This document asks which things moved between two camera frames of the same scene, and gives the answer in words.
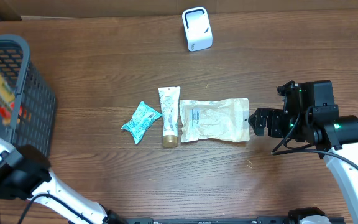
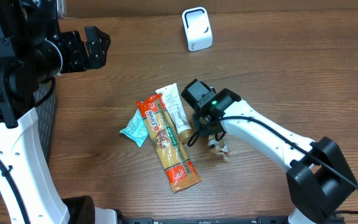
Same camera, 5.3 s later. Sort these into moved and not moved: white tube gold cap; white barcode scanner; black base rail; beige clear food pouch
Moved: beige clear food pouch; white tube gold cap
Not moved: black base rail; white barcode scanner
